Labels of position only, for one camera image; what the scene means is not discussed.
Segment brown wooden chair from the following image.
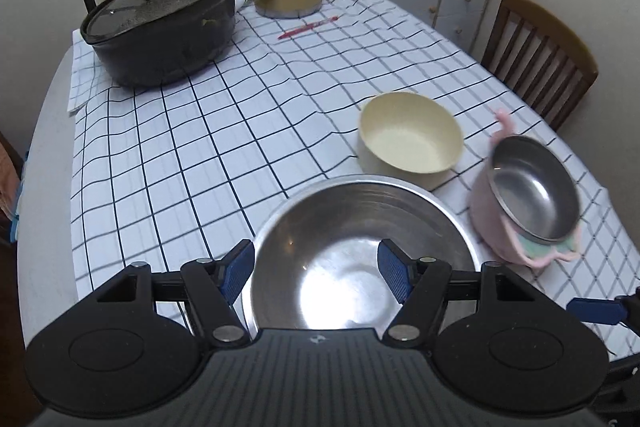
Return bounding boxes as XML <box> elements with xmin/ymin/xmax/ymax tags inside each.
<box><xmin>481</xmin><ymin>0</ymin><xmax>599</xmax><ymax>131</ymax></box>

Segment white checked tablecloth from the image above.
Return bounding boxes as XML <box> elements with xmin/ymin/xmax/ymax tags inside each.
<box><xmin>67</xmin><ymin>0</ymin><xmax>640</xmax><ymax>358</ymax></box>

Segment white cabinet with wooden top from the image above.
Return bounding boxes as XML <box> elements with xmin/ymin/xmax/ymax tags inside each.
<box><xmin>372</xmin><ymin>0</ymin><xmax>496</xmax><ymax>56</ymax></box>

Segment wooden chair with towel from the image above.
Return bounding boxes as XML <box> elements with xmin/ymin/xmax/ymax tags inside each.
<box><xmin>0</xmin><ymin>132</ymin><xmax>26</xmax><ymax>250</ymax></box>

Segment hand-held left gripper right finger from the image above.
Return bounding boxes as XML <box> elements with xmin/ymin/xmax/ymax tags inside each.
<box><xmin>377</xmin><ymin>239</ymin><xmax>539</xmax><ymax>349</ymax></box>

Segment black pot with glass lid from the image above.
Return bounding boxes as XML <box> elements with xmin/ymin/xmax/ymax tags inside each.
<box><xmin>81</xmin><ymin>0</ymin><xmax>239</xmax><ymax>88</ymax></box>

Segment cream bowl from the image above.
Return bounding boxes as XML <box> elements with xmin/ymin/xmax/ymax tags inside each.
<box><xmin>357</xmin><ymin>92</ymin><xmax>464</xmax><ymax>190</ymax></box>

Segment pink towel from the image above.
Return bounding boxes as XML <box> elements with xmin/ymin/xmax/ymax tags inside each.
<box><xmin>0</xmin><ymin>142</ymin><xmax>21</xmax><ymax>220</ymax></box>

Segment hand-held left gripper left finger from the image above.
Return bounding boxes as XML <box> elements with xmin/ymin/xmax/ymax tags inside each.
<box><xmin>97</xmin><ymin>239</ymin><xmax>255</xmax><ymax>351</ymax></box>

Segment red pen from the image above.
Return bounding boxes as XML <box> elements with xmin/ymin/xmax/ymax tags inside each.
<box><xmin>277</xmin><ymin>14</ymin><xmax>340</xmax><ymax>40</ymax></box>

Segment pink steel-lined bowl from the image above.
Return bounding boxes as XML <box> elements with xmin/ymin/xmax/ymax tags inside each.
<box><xmin>469</xmin><ymin>109</ymin><xmax>584</xmax><ymax>269</ymax></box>

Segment large steel bowl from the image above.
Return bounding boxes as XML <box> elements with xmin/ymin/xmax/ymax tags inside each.
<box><xmin>248</xmin><ymin>175</ymin><xmax>482</xmax><ymax>339</ymax></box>

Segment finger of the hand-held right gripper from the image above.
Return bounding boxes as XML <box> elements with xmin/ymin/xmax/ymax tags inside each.
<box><xmin>566</xmin><ymin>293</ymin><xmax>640</xmax><ymax>326</ymax></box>

